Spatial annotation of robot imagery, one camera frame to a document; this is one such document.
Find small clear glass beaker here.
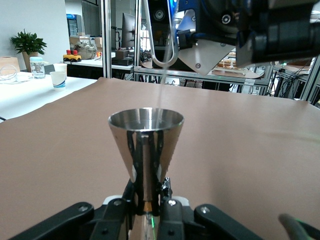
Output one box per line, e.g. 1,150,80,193
139,0,181,66

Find small black box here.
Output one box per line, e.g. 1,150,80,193
111,49,135,67

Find aluminium frame rail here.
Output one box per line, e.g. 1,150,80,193
133,66,274,88

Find white camera mounting bracket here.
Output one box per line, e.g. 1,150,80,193
177,37,238,76

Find clear bottle blue cap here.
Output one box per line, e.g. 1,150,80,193
29,56,46,80

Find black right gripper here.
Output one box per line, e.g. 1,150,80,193
174,0,320,67

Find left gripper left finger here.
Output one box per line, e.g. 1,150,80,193
9,179,138,240

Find crumpled grey bag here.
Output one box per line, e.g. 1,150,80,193
73,41,97,61

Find brown pastries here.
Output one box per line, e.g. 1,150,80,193
216,51,248,76

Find white side table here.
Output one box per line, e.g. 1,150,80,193
0,71,98,121

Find aluminium frame post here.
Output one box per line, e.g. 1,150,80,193
134,0,143,81
100,0,113,80

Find yellow box red buttons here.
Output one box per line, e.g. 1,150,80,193
62,49,82,63

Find white paper cup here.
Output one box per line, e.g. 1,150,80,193
53,62,68,81
49,71,67,91

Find brown cardboard box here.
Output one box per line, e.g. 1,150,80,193
0,56,21,74

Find brown table mat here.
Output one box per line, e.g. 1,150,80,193
0,76,320,240

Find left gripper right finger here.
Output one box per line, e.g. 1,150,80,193
156,176,264,240

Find black computer monitor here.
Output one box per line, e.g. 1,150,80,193
121,12,136,50

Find steel double-cone jigger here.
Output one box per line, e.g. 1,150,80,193
107,107,185,240

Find green potted plant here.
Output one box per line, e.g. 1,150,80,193
9,28,48,73

